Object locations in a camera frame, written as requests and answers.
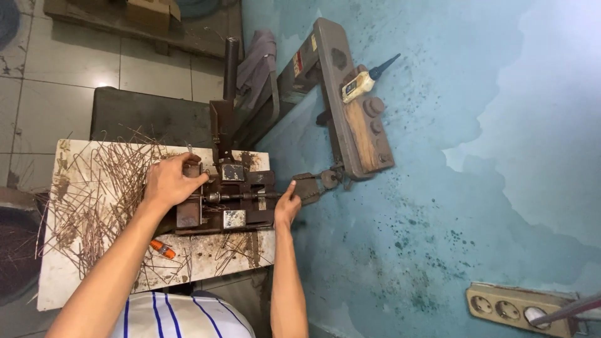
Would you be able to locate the person's left hand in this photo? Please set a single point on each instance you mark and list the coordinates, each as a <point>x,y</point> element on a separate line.
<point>169,184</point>

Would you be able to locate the person's right hand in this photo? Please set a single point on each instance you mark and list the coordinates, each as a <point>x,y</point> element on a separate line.
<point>286,211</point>

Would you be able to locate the person's right fingers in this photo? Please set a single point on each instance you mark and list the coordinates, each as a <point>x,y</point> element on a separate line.
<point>291,188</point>

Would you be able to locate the stained white table board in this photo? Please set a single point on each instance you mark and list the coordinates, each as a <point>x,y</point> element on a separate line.
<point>206,263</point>

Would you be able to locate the yellowed oil bottle black nozzle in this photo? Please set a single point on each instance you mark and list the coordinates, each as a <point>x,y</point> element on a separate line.
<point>357,87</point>

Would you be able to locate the grey cloth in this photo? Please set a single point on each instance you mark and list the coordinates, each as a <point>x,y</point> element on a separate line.
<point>256,61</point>

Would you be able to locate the dark metal bench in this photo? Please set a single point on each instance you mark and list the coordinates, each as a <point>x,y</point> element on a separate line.
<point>145,117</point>

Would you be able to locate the white blue striped shirt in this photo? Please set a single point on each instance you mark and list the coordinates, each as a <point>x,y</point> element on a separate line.
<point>183,319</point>

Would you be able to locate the blue barrel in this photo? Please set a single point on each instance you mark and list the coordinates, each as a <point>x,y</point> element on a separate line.
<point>202,5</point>

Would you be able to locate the brown cardboard box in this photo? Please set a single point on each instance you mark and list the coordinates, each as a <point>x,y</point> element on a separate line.
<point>150,11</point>

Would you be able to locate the wooden pallet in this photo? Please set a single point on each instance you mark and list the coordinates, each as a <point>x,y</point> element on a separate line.
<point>94,18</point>

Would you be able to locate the brown metal wall bracket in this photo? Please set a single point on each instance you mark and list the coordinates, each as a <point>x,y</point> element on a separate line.
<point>338,94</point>

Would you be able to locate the beige wall power strip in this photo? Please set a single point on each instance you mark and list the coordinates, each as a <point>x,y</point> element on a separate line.
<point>502,307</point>

